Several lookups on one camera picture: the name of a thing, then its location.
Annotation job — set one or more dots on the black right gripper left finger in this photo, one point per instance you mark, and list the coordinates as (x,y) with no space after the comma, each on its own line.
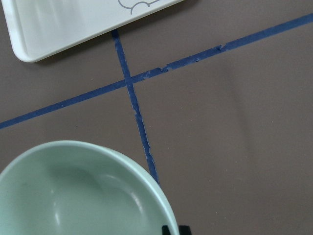
(165,230)

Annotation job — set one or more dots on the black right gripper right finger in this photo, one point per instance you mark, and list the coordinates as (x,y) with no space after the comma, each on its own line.
(184,230)

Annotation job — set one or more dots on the mint green bowl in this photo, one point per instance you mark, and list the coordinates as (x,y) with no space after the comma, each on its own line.
(79,188)

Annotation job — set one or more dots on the brown paper table mat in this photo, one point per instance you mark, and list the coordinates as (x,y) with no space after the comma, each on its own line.
(216,94)

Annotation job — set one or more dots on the cream bear serving tray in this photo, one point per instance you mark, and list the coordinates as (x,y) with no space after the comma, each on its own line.
(41,28)

